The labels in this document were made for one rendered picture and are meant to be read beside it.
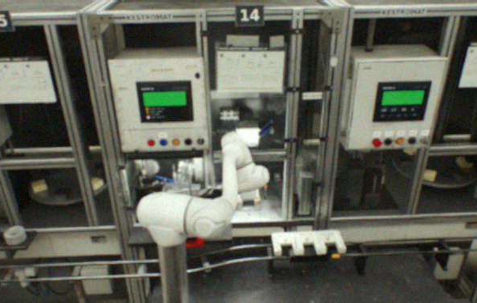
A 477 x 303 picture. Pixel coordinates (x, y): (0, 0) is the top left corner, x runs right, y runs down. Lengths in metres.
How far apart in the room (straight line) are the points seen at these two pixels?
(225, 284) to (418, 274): 1.04
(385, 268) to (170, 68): 1.56
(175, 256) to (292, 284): 0.91
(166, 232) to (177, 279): 0.23
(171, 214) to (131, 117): 0.73
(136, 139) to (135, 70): 0.34
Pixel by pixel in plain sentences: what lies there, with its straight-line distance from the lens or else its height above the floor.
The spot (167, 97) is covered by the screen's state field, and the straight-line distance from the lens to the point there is 1.95.
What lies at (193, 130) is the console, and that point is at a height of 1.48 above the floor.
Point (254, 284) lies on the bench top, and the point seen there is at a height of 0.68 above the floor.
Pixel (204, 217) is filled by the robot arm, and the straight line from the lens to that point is 1.38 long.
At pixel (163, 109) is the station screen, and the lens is 1.97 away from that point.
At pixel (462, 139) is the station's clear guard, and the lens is 2.43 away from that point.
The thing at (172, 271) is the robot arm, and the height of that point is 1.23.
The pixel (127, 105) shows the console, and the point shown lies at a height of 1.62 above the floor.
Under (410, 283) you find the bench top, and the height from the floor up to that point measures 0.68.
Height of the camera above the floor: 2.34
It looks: 28 degrees down
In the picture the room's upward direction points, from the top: 1 degrees counter-clockwise
